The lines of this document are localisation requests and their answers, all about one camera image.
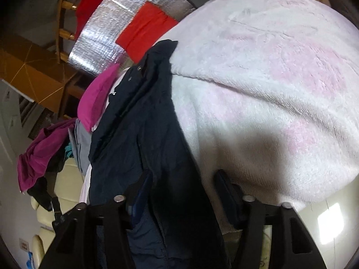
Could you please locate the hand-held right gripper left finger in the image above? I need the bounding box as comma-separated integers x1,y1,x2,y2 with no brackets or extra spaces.
38,170,154,269

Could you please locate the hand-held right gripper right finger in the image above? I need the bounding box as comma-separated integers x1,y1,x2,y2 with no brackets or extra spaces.
215,169,327,269

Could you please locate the navy blue jacket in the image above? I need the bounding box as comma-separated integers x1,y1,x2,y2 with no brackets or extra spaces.
88,39,233,269

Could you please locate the cream leather sofa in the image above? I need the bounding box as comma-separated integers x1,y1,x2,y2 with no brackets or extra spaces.
29,157,90,267

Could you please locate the grey garment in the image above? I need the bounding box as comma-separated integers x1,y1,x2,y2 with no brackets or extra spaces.
69,120,94,174

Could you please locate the black garment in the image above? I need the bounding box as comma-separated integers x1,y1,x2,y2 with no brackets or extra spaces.
26,157,68,225

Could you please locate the magenta pillow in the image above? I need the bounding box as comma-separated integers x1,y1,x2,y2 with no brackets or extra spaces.
77,63,121,132

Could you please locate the magenta garment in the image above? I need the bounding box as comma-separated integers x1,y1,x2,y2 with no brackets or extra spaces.
17,119,79,191

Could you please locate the white pink fluffy blanket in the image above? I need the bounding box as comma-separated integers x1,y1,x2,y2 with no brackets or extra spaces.
80,0,359,230

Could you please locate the orange wooden column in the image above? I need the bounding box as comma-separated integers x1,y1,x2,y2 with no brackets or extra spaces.
0,41,79,115

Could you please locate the red pillow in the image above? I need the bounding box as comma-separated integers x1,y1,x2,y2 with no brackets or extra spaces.
116,1,180,63

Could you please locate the wooden stair railing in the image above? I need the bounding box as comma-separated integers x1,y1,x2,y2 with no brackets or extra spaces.
55,0,90,65

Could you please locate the silver foil panel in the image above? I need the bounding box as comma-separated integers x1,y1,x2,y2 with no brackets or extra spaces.
68,0,197,76

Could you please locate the red cloth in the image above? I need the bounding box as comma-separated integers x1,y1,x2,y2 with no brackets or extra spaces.
75,0,124,34

